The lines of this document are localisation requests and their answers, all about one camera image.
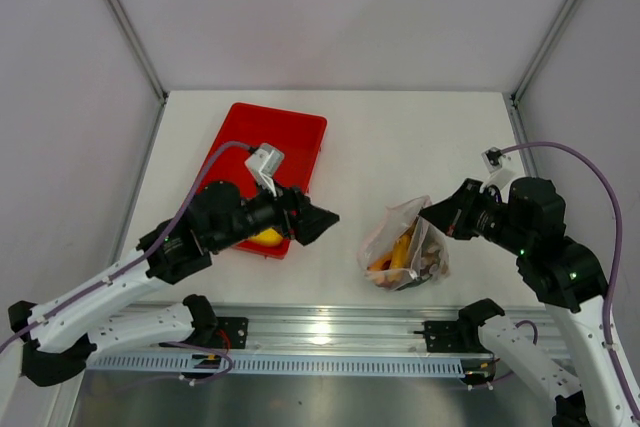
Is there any red plastic tray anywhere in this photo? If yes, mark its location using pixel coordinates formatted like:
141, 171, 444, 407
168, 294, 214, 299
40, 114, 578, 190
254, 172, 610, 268
197, 102, 329, 261

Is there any clear zip top bag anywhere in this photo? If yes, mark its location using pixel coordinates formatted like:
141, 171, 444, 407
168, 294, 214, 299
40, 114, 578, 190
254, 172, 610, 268
357, 195, 450, 292

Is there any right aluminium frame post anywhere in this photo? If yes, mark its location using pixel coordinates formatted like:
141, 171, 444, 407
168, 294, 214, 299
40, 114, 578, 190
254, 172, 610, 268
509, 0, 614, 103

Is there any slotted grey cable duct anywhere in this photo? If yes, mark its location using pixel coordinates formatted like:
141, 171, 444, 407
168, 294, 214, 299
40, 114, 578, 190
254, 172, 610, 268
89, 351, 465, 379

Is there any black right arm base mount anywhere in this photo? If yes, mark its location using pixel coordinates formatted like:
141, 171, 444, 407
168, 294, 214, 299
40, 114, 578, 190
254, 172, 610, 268
415, 320, 486, 354

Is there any left aluminium frame post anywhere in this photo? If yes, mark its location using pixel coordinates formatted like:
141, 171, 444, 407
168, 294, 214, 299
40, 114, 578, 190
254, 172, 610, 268
77, 0, 168, 101

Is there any aluminium frame post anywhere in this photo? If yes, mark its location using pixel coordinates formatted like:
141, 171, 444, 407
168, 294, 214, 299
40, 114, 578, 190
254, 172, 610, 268
509, 0, 614, 103
77, 0, 168, 101

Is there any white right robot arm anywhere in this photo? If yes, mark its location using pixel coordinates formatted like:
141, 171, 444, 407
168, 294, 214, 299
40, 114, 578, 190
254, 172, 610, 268
419, 177, 639, 426

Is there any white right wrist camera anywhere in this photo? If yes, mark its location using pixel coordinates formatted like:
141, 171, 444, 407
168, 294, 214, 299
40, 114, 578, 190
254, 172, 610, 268
481, 147, 516, 201

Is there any yellow mango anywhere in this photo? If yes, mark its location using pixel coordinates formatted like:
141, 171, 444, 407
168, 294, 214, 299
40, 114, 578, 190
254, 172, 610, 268
248, 228, 284, 248

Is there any aluminium rail profile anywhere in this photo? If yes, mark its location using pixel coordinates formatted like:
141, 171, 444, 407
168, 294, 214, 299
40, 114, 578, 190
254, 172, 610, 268
66, 304, 609, 353

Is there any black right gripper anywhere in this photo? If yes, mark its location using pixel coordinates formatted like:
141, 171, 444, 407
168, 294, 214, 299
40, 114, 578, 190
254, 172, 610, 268
419, 177, 530, 254

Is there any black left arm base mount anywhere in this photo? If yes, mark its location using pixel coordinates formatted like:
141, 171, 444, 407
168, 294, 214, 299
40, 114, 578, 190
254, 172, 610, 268
183, 317, 249, 350

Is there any tan longan fruit bunch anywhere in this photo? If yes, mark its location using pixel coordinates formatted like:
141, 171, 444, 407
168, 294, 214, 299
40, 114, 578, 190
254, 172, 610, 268
419, 242, 449, 280

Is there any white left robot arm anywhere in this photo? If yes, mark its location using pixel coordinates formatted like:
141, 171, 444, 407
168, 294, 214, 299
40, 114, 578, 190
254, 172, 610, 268
8, 181, 340, 387

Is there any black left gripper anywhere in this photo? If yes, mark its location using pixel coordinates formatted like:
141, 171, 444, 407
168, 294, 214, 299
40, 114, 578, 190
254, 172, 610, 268
213, 170, 339, 253

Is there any sliced cured ham piece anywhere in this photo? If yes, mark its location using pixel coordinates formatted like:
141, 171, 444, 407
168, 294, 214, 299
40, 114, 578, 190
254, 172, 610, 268
366, 252, 449, 291

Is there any orange ginger root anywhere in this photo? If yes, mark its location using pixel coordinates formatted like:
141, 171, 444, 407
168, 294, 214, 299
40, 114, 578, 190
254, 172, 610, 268
367, 227, 415, 272

